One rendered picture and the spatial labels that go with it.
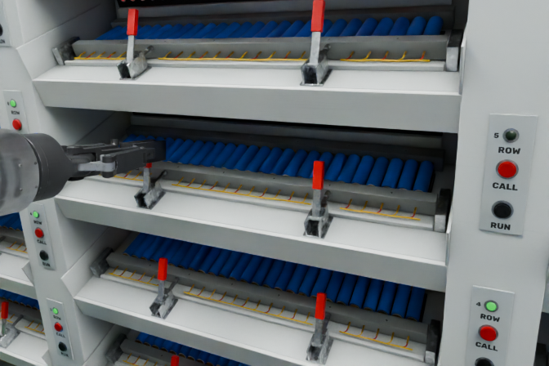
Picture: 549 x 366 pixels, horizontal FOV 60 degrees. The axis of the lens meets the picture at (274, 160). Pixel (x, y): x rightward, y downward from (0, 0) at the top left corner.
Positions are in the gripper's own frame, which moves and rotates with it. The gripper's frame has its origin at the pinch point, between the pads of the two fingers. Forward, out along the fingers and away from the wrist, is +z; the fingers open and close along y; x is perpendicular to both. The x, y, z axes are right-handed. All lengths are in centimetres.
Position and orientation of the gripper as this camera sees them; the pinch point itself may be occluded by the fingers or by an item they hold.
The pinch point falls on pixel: (143, 151)
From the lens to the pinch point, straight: 71.3
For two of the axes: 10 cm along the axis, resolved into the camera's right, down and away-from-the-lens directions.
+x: 0.4, -9.9, -1.4
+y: 9.1, 1.0, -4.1
